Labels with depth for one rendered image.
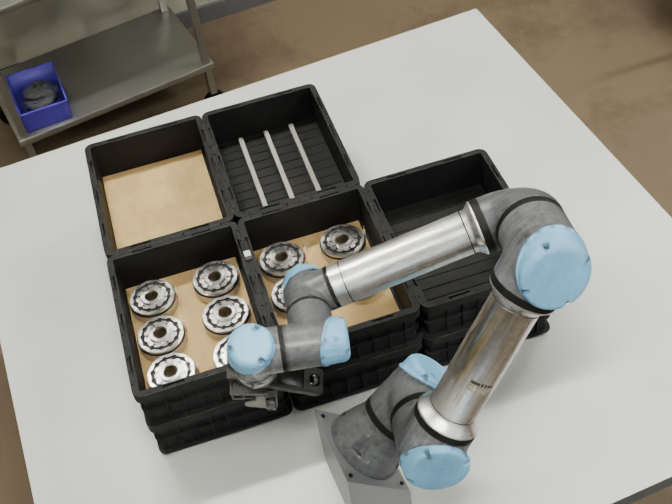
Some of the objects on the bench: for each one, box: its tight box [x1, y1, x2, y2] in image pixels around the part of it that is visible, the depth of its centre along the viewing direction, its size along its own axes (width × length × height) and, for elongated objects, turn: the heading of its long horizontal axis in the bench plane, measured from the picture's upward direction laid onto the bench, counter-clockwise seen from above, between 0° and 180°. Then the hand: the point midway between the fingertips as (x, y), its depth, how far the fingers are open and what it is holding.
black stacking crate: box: [289, 335, 423, 411], centre depth 222 cm, size 40×30×12 cm
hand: (275, 389), depth 185 cm, fingers open, 5 cm apart
